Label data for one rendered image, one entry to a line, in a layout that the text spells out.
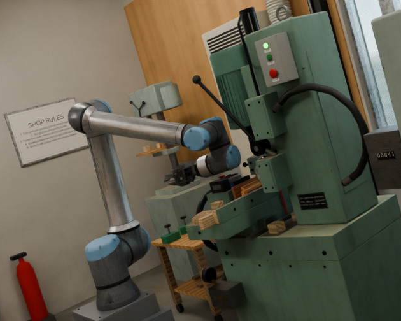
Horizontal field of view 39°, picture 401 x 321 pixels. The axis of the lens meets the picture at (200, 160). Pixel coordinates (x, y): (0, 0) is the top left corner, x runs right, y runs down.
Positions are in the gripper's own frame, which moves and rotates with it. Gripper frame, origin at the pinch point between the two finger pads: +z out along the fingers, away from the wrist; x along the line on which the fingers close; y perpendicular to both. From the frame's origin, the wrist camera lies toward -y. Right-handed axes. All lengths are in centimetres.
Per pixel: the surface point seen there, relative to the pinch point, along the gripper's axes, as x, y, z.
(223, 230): 26.3, 24.3, -34.9
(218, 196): 12.9, -2.7, -20.5
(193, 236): 25.6, 19.1, -18.2
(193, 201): 4, -176, 106
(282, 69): -20, 25, -75
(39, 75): -136, -145, 201
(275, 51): -26, 26, -74
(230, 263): 40.1, 5.1, -21.8
